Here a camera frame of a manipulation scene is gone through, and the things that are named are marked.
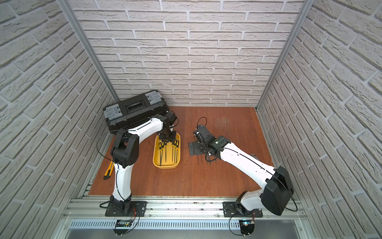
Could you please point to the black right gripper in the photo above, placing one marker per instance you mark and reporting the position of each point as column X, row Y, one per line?
column 196, row 151

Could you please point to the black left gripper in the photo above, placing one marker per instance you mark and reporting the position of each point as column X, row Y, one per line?
column 168, row 137

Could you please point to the yellow plastic tray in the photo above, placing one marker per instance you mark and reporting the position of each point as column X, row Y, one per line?
column 167, row 155

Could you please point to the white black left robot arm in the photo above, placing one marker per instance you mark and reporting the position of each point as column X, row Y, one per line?
column 125, row 151

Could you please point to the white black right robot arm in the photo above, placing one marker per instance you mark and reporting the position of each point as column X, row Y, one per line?
column 275, row 183

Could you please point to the black plastic toolbox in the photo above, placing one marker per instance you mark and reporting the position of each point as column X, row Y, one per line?
column 135, row 111

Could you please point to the yellow utility knife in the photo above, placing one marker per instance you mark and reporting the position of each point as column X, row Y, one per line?
column 109, row 171

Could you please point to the right controller board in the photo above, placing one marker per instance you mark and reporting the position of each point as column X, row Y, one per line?
column 246, row 227

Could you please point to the controller board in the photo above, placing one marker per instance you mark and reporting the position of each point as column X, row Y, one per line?
column 122, row 227
column 246, row 227

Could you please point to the left controller board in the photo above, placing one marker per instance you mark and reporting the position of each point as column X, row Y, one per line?
column 122, row 227

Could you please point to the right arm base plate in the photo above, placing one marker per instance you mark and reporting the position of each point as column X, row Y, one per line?
column 232, row 209

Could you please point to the aluminium front rail frame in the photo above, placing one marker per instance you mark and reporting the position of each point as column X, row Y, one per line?
column 177, row 218

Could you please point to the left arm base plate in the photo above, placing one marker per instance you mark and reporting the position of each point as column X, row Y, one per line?
column 126, row 209

